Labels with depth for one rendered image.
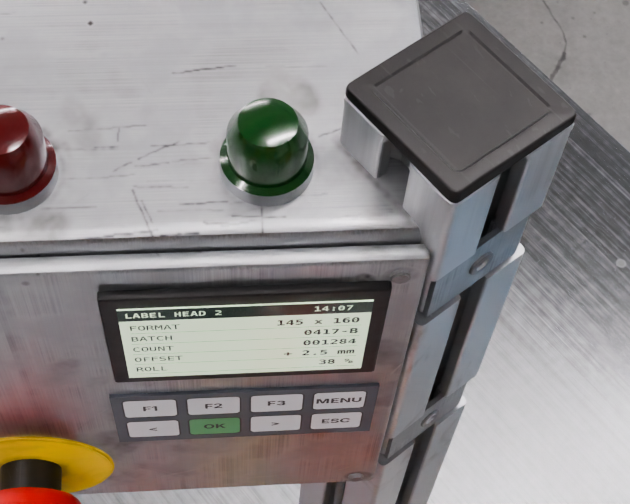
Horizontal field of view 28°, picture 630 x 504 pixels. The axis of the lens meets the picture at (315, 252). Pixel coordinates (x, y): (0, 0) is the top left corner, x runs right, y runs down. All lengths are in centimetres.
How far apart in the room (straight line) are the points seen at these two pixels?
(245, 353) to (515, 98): 11
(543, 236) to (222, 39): 77
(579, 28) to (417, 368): 200
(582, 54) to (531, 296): 130
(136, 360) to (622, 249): 79
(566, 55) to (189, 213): 202
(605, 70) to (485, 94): 200
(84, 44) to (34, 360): 10
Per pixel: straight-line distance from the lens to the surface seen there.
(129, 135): 36
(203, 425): 44
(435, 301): 38
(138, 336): 37
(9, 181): 34
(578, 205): 114
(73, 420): 43
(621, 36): 240
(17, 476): 46
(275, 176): 33
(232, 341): 37
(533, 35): 236
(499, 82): 34
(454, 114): 33
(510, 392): 104
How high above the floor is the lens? 176
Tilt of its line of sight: 60 degrees down
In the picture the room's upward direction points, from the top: 6 degrees clockwise
